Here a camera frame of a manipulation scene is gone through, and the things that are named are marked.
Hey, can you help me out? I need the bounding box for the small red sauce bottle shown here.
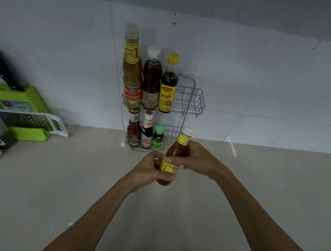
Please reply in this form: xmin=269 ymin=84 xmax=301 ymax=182
xmin=125 ymin=111 xmax=144 ymax=148

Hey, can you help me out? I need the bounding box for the person's left hand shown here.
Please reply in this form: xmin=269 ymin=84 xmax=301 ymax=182
xmin=122 ymin=149 xmax=178 ymax=196

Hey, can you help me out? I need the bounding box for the tall light brown sauce bottle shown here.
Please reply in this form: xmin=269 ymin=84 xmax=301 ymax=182
xmin=117 ymin=22 xmax=149 ymax=114

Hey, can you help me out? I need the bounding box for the white grater with green tray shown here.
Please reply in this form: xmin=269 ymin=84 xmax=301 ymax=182
xmin=0 ymin=109 xmax=70 ymax=145

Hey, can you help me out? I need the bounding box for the green knife block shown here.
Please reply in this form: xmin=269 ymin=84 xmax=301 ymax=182
xmin=0 ymin=82 xmax=53 ymax=115

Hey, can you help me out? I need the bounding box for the small green cap bottle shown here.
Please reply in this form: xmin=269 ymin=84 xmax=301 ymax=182
xmin=151 ymin=124 xmax=166 ymax=151

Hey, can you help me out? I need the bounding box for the metal wire two-tier rack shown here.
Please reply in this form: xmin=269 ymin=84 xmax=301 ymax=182
xmin=117 ymin=68 xmax=209 ymax=158

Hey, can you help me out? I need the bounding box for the dark sauce bottle white cap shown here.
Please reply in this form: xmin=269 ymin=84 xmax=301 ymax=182
xmin=139 ymin=44 xmax=165 ymax=112

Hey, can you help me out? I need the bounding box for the dark sauce bottle yellow cap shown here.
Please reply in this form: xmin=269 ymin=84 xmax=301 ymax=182
xmin=157 ymin=52 xmax=181 ymax=114

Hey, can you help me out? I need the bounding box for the person's right forearm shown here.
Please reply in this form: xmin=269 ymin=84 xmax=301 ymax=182
xmin=208 ymin=168 xmax=331 ymax=251

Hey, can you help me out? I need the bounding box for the dark container with label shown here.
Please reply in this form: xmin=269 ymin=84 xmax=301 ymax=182
xmin=0 ymin=138 xmax=18 ymax=152

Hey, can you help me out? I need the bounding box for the person's right hand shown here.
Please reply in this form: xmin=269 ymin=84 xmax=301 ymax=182
xmin=164 ymin=138 xmax=230 ymax=182

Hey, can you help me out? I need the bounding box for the black knife handle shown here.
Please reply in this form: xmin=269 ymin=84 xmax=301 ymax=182
xmin=0 ymin=50 xmax=28 ymax=92

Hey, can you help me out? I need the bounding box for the red chili sauce bottle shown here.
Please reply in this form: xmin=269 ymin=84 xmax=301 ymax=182
xmin=156 ymin=125 xmax=194 ymax=189

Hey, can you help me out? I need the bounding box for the small dark bottle red-white cap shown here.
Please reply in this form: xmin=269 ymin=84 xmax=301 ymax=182
xmin=139 ymin=111 xmax=156 ymax=149

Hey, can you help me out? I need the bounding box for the person's left forearm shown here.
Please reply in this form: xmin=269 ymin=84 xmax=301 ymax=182
xmin=38 ymin=172 xmax=139 ymax=251

